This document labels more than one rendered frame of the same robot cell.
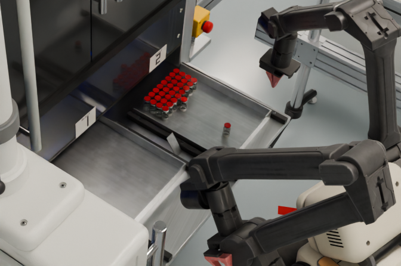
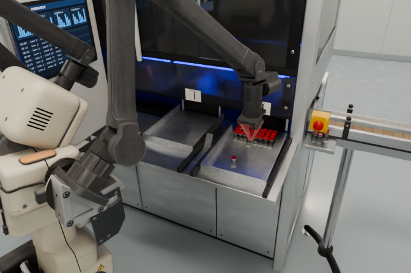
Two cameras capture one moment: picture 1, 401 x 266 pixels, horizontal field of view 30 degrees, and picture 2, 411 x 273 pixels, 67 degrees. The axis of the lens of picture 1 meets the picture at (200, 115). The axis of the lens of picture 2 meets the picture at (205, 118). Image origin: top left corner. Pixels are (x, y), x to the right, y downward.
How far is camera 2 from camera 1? 2.00 m
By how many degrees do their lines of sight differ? 69
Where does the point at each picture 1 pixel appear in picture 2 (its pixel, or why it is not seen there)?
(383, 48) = not seen: outside the picture
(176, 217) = (153, 154)
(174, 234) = not seen: hidden behind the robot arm
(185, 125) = (233, 149)
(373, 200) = not seen: outside the picture
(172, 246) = not seen: hidden behind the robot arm
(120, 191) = (170, 133)
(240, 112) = (261, 171)
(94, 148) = (199, 122)
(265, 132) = (246, 186)
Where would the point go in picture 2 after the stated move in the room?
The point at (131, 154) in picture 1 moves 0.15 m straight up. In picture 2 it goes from (199, 133) to (198, 104)
